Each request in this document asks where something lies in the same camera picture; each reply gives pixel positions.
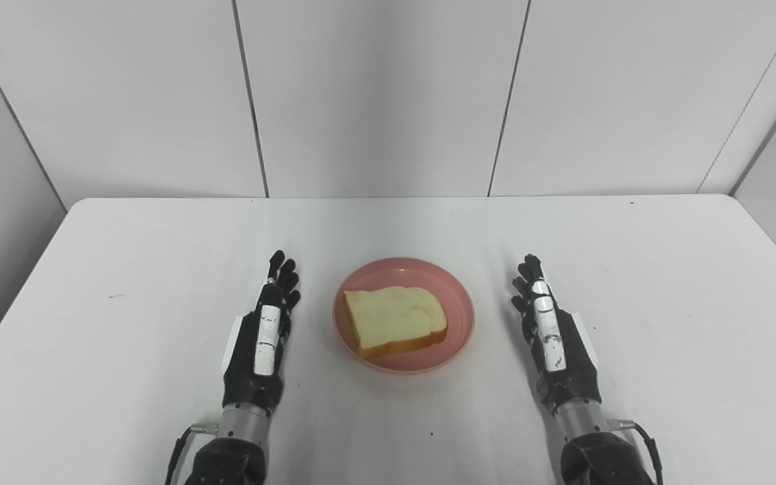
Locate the pink round plate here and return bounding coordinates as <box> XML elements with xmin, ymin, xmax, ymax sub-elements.
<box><xmin>332</xmin><ymin>257</ymin><xmax>476</xmax><ymax>375</ymax></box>

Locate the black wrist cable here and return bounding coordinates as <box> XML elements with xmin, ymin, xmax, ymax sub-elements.
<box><xmin>164</xmin><ymin>422</ymin><xmax>220</xmax><ymax>485</ymax></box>
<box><xmin>607</xmin><ymin>418</ymin><xmax>665</xmax><ymax>485</ymax></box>

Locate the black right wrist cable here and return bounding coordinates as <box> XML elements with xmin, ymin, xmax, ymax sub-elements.
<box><xmin>607</xmin><ymin>418</ymin><xmax>665</xmax><ymax>485</ymax></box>

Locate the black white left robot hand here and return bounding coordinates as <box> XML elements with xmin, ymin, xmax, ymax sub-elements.
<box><xmin>222</xmin><ymin>250</ymin><xmax>302</xmax><ymax>414</ymax></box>

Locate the slice of white bread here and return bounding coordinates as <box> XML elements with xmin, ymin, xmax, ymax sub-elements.
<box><xmin>343</xmin><ymin>286</ymin><xmax>449</xmax><ymax>359</ymax></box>

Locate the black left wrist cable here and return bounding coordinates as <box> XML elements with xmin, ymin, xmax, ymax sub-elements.
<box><xmin>164</xmin><ymin>422</ymin><xmax>220</xmax><ymax>485</ymax></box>

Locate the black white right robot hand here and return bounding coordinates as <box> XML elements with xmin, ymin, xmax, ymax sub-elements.
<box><xmin>511</xmin><ymin>254</ymin><xmax>602</xmax><ymax>416</ymax></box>

